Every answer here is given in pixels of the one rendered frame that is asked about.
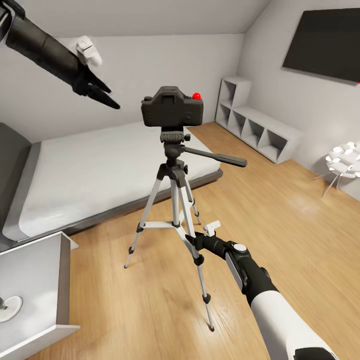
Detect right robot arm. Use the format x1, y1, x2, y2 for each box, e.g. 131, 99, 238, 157
185, 220, 339, 360

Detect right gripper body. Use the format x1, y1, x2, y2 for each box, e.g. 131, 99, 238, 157
195, 231, 221, 253

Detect camera tripod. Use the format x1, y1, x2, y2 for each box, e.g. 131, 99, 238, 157
124, 126, 248, 332

